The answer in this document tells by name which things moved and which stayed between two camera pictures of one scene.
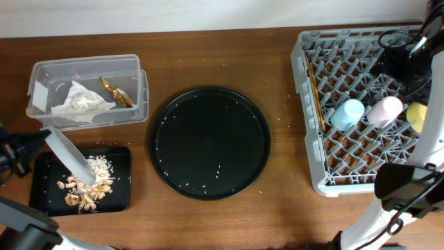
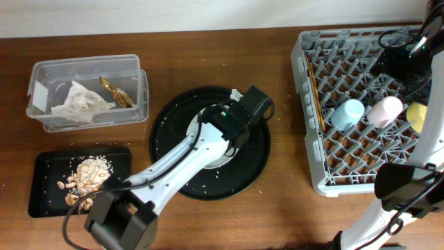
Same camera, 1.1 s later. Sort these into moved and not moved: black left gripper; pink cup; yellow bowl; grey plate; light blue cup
Moved: grey plate; black left gripper
Not moved: yellow bowl; light blue cup; pink cup
